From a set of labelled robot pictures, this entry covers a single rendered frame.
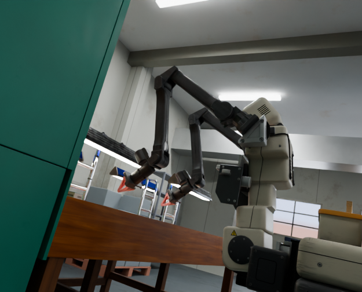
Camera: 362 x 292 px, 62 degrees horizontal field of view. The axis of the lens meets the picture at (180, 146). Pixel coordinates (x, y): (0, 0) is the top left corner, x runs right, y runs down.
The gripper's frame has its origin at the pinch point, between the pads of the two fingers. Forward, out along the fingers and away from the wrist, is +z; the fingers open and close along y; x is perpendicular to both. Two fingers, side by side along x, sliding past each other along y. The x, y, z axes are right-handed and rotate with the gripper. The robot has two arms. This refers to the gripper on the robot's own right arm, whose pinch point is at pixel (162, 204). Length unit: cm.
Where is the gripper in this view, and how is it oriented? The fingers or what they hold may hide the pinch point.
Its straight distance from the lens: 171.2
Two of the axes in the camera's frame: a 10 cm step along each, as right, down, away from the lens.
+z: -7.9, 5.6, 2.2
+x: 3.8, 7.5, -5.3
